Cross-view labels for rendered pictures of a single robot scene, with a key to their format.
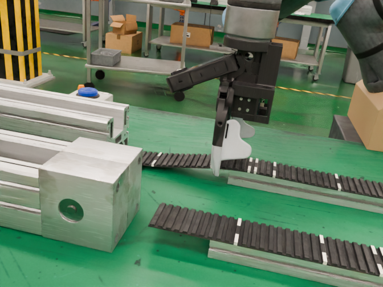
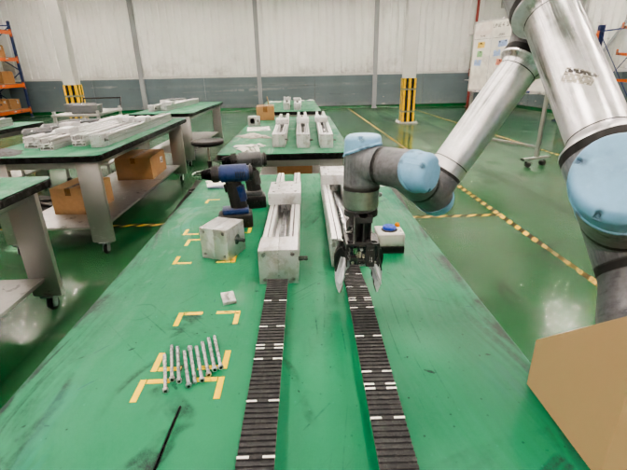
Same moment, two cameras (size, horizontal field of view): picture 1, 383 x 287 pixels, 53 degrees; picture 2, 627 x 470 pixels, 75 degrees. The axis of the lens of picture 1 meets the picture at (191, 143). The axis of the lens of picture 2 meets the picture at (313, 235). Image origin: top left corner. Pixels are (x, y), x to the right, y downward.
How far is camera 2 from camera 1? 0.95 m
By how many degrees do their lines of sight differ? 72
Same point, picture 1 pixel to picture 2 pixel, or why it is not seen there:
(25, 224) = not seen: hidden behind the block
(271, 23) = (351, 200)
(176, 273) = (253, 300)
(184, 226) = (271, 287)
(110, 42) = not seen: outside the picture
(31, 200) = not seen: hidden behind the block
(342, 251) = (271, 332)
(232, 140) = (341, 270)
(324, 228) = (321, 345)
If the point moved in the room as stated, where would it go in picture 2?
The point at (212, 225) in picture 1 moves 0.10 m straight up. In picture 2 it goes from (274, 293) to (272, 253)
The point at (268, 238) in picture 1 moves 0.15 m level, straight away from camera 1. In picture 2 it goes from (271, 310) to (342, 311)
